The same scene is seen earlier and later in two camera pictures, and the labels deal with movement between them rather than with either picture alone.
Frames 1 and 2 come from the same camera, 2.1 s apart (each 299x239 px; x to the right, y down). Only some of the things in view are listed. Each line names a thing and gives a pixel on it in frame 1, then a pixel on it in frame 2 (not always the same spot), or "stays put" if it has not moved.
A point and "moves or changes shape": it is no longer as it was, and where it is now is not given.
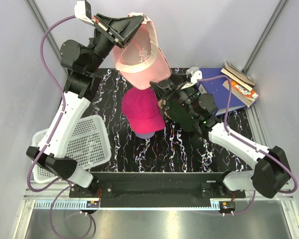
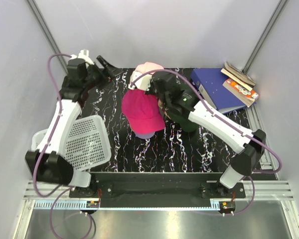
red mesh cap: x=141 y=109 stays put
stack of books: x=242 y=86 stays put
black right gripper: x=161 y=90 -> x=150 y=92
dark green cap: x=180 y=115 stays put
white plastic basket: x=88 y=146 stays put
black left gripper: x=122 y=29 -> x=109 y=72
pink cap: x=142 y=61 moves or changes shape
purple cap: x=144 y=136 stays put
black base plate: x=156 y=189 stays put
